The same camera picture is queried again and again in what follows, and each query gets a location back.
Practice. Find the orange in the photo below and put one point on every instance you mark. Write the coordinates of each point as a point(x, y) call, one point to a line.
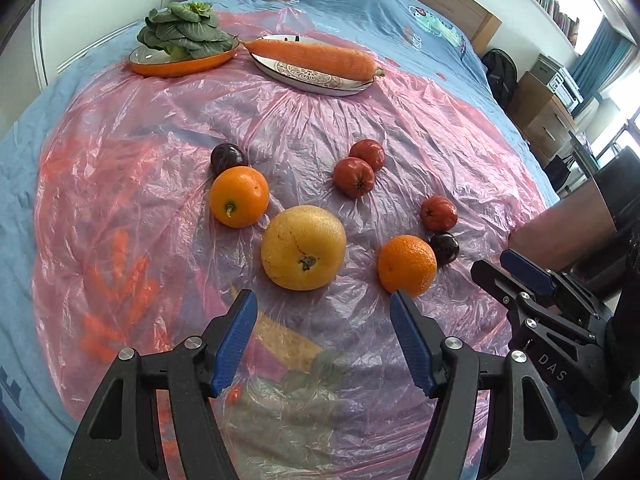
point(407, 265)
point(239, 197)

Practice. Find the orange oval dish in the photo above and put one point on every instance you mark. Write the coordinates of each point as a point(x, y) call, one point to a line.
point(175, 67)

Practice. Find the glass-topped desk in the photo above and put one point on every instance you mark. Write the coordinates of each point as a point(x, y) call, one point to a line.
point(580, 152)

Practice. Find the black backpack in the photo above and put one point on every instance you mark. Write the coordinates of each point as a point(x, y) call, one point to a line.
point(500, 75)

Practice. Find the blue printed bedsheet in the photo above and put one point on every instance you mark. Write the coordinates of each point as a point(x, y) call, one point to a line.
point(375, 5)

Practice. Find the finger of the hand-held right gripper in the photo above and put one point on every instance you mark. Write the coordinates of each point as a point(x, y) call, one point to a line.
point(500, 282)
point(530, 270)

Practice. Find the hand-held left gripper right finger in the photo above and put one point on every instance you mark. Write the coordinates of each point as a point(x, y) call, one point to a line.
point(412, 345)

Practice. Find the carrot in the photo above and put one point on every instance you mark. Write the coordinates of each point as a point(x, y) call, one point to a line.
point(320, 57)

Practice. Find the red apple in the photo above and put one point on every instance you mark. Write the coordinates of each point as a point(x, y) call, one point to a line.
point(368, 153)
point(354, 176)
point(438, 212)

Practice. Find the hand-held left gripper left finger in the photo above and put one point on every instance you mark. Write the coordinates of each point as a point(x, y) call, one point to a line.
point(235, 340)

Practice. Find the wooden cabinet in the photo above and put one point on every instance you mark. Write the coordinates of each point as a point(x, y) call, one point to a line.
point(540, 115)

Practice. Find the patterned oval plate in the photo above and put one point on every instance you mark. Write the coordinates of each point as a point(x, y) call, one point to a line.
point(310, 81)

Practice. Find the yellow grapefruit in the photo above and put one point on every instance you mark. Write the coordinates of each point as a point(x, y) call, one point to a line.
point(303, 247)

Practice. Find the blue curtain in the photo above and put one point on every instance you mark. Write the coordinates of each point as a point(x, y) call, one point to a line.
point(600, 55)

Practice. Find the white wardrobe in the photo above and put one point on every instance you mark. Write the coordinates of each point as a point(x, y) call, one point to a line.
point(100, 0)

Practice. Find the grey printer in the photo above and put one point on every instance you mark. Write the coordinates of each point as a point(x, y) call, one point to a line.
point(555, 80)

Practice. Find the dark purple plum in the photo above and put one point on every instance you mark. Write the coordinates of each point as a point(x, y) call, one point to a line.
point(228, 158)
point(444, 247)

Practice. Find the pink plastic sheet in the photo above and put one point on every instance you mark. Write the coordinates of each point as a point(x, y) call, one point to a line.
point(150, 160)

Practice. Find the bok choy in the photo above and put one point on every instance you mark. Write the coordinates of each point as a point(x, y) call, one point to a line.
point(185, 32)

